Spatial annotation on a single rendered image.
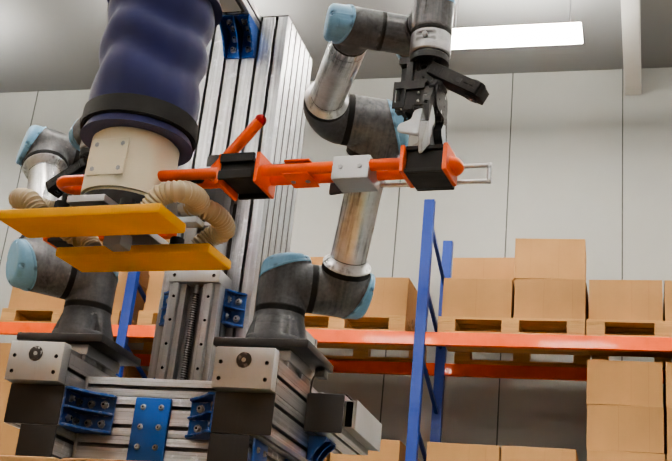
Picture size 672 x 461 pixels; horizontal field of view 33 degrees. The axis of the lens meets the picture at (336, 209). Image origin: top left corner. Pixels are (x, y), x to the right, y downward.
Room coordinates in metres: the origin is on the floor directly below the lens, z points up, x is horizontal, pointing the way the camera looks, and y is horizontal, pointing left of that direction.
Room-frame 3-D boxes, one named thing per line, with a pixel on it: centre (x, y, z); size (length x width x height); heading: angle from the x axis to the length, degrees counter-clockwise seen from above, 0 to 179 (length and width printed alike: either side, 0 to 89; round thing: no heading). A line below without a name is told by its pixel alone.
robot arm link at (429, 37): (1.78, -0.14, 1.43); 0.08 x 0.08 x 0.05
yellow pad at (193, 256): (2.09, 0.36, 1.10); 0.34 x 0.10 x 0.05; 67
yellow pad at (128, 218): (1.92, 0.44, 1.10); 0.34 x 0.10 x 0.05; 67
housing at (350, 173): (1.82, -0.03, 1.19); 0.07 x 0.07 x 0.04; 67
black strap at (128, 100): (2.01, 0.40, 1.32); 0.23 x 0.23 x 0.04
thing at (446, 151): (1.77, -0.15, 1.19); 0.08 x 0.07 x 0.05; 67
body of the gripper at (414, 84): (1.78, -0.13, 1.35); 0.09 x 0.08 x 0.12; 67
